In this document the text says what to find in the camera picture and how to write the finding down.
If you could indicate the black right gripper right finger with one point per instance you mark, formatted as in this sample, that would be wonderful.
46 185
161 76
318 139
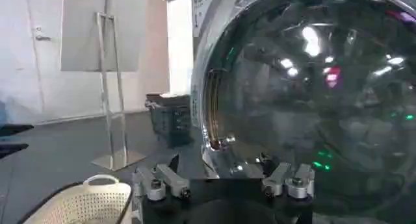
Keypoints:
286 183

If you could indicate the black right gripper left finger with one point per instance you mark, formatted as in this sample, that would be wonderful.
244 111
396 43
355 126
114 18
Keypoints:
162 181

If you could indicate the dark grey laundry basket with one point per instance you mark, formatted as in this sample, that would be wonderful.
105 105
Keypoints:
169 119

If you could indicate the white perforated laundry basket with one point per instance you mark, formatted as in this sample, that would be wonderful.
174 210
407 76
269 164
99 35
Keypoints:
85 202

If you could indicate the grey dryer with glass door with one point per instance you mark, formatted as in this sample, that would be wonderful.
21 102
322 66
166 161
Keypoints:
302 95

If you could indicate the steel sign stand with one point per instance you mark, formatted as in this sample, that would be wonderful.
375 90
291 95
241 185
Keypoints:
107 79

